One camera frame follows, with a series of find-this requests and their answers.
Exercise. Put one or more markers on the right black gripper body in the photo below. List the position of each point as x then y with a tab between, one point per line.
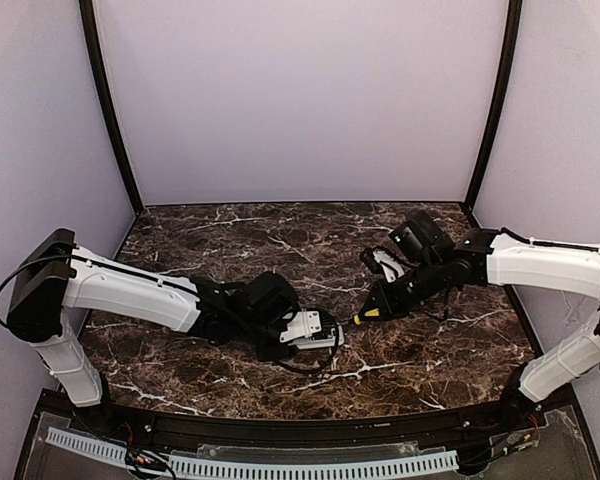
397	293

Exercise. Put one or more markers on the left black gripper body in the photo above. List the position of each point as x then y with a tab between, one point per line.
271	348

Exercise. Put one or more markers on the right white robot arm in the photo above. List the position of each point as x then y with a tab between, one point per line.
489	257

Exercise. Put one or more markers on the left black frame post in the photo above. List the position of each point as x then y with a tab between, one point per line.
105	98

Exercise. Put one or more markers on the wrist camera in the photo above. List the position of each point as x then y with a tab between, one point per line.
305	324
381	261

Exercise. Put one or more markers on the white slotted cable duct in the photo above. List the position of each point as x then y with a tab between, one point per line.
180	466

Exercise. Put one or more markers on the black front table rail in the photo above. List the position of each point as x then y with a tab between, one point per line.
462	428

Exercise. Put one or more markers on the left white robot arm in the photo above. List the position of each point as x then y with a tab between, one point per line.
59	275

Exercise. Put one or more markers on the right black frame post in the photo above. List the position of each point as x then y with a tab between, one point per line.
505	64

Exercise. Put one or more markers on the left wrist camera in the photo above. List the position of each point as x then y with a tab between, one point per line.
305	324

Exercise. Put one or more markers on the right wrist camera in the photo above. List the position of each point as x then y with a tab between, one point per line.
381	261

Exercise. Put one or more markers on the yellow handled screwdriver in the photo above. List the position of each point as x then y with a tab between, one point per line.
353	321

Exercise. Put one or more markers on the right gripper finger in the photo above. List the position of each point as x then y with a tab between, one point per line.
376	302
375	316

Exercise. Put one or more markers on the black frame post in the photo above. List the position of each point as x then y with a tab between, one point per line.
105	98
505	64

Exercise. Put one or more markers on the white remote control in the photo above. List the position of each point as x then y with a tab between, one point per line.
334	339

